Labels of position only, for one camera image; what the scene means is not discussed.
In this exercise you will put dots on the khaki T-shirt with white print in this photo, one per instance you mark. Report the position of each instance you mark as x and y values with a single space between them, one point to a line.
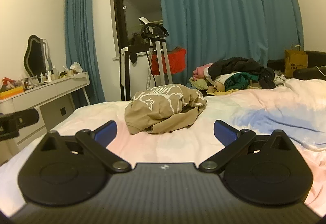
163 112

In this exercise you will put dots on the white dressing table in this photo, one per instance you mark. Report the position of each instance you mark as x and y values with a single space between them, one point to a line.
51 91

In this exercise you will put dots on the tissue box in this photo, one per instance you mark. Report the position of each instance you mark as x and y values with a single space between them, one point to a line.
76 68

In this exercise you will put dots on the narrow blue curtain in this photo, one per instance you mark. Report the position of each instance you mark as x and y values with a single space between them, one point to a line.
79 35

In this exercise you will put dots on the wide blue curtain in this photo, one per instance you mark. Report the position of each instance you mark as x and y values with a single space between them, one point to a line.
229 10

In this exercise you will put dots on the orange box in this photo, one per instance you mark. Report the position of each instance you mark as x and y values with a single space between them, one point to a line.
11 93

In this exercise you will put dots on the yellow paper bag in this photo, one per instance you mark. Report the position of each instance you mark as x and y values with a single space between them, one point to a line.
295 61

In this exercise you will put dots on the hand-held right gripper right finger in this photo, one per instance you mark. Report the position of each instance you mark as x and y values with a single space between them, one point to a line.
224 132

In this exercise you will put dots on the pile of mixed clothes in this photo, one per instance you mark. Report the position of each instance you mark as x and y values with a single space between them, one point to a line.
242 79

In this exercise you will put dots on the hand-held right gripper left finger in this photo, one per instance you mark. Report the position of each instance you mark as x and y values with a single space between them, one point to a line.
108 132

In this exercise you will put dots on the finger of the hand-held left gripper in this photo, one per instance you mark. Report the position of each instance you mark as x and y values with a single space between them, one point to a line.
26 116

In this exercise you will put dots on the wavy framed mirror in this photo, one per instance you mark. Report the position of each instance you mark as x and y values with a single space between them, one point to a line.
35 56

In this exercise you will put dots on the group of cosmetic bottles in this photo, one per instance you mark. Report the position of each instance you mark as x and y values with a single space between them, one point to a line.
48 76

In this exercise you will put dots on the red fabric bag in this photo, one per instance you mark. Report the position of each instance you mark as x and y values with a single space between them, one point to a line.
175 61

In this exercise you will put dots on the garment steamer stand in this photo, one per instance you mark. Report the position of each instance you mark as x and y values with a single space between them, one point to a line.
158 35

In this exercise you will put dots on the pastel bed blanket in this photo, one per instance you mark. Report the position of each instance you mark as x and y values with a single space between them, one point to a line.
254 117

